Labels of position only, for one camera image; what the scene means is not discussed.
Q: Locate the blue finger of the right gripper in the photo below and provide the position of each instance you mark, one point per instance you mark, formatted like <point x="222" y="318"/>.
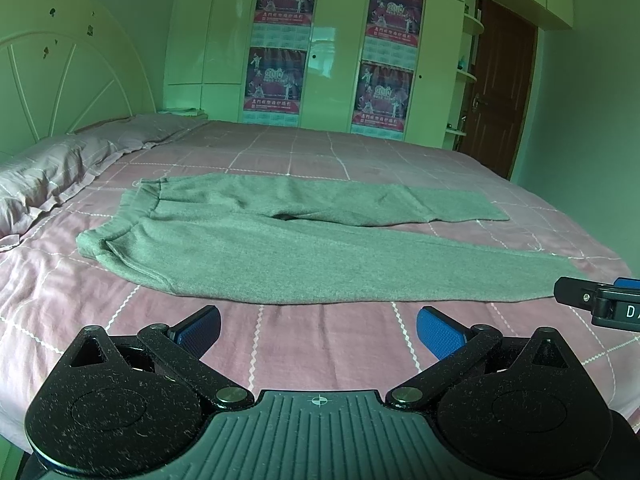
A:
<point x="628" y="283"/>

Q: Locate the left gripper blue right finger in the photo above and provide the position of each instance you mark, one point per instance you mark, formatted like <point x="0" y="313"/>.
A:
<point x="447" y="338"/>

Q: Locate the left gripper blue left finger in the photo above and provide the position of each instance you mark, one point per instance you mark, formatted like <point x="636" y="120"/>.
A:
<point x="193" y="336"/>

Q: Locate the grey knit pants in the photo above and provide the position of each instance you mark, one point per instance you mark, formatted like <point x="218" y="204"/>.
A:
<point x="280" y="240"/>

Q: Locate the pink checked bed sheet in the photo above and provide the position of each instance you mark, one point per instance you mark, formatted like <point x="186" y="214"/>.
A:
<point x="49" y="290"/>

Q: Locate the far pink pillow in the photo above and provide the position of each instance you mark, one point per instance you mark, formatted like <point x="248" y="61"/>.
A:
<point x="141" y="131"/>

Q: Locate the pink pillow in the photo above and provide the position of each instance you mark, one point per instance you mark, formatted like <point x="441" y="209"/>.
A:
<point x="48" y="174"/>
<point x="141" y="131"/>

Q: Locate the green folded cloth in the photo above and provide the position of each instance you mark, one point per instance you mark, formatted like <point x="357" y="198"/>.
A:
<point x="191" y="112"/>

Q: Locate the near pink pillow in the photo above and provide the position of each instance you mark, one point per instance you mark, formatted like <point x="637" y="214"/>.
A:
<point x="48" y="174"/>

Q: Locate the lower right calendar poster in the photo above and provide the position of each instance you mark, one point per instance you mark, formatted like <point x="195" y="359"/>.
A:
<point x="381" y="101"/>

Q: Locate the lower left calendar poster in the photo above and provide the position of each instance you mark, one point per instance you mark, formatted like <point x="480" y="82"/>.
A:
<point x="274" y="80"/>

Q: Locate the dark brown wooden door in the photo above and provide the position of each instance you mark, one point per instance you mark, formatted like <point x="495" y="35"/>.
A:
<point x="503" y="68"/>

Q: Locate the cream glossy wardrobe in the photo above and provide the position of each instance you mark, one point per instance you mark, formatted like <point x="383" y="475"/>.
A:
<point x="209" y="42"/>

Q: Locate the cream corner shelf unit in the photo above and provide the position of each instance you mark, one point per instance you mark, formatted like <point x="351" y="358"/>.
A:
<point x="472" y="28"/>

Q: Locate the cream arched headboard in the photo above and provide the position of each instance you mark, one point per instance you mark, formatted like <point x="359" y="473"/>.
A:
<point x="65" y="65"/>

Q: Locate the upper right calendar poster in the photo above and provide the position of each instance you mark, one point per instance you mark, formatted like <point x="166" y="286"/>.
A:
<point x="398" y="21"/>

